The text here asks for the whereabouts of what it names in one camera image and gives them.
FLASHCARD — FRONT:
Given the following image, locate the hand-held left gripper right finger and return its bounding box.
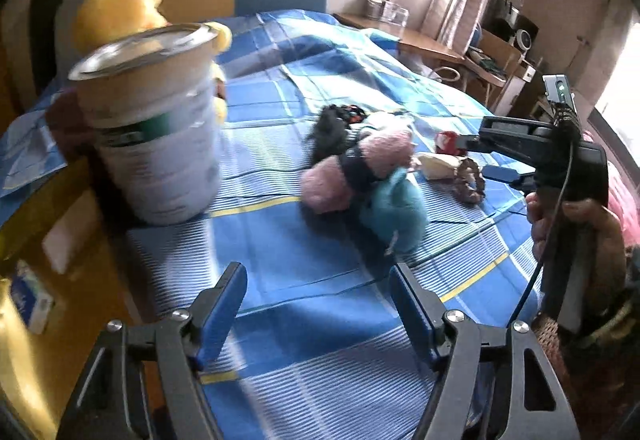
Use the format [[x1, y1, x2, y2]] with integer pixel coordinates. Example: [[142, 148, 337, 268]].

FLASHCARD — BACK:
[[389, 263, 581, 440]]

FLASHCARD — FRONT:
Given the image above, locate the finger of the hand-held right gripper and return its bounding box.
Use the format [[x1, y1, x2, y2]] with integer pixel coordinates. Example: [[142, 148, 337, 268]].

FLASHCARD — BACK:
[[462, 116, 554, 166], [483, 165, 537, 191]]

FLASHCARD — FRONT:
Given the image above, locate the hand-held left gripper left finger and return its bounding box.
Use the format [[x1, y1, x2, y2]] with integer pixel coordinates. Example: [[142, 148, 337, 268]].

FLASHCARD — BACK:
[[57, 261, 249, 440]]

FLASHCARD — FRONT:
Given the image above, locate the pink satin scrunchie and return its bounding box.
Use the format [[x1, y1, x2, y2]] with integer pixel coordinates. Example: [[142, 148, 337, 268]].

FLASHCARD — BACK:
[[452, 157, 487, 205]]

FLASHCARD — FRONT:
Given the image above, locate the small red soft item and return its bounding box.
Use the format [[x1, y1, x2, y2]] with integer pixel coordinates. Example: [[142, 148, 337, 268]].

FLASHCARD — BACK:
[[435, 131, 468, 156]]

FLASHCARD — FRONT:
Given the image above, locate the white foam piece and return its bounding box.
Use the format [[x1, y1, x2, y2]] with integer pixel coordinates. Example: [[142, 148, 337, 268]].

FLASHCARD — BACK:
[[415, 153, 461, 181]]

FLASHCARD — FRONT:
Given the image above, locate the teal plush toy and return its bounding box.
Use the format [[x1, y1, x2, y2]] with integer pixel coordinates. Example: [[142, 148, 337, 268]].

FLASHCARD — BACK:
[[357, 167, 428, 256]]

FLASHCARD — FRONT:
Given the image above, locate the pink plush toy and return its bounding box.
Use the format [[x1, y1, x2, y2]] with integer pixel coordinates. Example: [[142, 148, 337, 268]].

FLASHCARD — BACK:
[[300, 127, 416, 216]]

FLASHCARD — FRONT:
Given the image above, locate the black soft toy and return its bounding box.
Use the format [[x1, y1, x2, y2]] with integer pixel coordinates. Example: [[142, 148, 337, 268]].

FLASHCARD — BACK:
[[306, 104, 371, 166]]

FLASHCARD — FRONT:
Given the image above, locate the white metal tin can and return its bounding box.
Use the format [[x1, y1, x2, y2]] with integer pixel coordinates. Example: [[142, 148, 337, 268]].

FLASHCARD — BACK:
[[67, 23, 226, 226]]

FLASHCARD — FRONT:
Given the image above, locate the person's right hand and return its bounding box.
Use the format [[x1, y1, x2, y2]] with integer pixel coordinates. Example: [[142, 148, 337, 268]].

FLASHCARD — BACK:
[[526, 194, 626, 301]]

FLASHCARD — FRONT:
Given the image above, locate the pink cloth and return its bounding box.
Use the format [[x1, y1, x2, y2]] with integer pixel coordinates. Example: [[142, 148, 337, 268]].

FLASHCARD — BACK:
[[582, 130, 640, 251]]

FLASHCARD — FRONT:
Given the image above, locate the narrow bright window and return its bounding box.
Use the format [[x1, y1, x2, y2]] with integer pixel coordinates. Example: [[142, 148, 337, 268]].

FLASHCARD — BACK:
[[595, 35, 640, 141]]

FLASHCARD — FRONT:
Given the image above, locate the blue checked bed sheet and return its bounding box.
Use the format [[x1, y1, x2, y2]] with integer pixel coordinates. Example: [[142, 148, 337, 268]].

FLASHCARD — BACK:
[[0, 9, 546, 440]]

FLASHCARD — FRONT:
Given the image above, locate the black appliance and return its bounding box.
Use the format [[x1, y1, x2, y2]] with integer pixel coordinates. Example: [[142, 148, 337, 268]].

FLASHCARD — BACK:
[[482, 0, 540, 48]]

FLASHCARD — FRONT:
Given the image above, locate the wooden desk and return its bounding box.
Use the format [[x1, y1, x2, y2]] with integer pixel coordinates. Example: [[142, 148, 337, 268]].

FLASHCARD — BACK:
[[334, 13, 516, 88]]

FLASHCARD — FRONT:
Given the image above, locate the brown woven mat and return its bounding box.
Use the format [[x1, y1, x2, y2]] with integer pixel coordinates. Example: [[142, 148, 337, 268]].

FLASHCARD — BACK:
[[532, 313, 573, 371]]

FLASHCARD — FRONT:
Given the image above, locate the clear plastic box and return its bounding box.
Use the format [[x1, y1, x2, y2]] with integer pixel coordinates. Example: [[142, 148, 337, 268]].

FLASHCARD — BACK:
[[367, 0, 410, 28]]

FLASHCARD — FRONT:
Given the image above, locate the blue white tissue pack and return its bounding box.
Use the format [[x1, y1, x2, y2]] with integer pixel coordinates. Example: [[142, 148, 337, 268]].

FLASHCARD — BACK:
[[10, 260, 56, 336]]

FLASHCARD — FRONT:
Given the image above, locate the light blue plastic sheet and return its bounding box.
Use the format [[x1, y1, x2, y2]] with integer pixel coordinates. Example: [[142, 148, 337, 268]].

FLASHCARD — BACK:
[[0, 113, 68, 201]]

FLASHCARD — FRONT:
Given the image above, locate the yellow plush toy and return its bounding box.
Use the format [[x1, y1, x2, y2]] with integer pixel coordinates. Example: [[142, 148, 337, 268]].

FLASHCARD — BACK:
[[74, 0, 233, 123]]

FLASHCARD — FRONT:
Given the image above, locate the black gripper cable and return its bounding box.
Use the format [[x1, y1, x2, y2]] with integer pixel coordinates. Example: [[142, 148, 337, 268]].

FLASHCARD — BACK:
[[506, 135, 576, 328]]

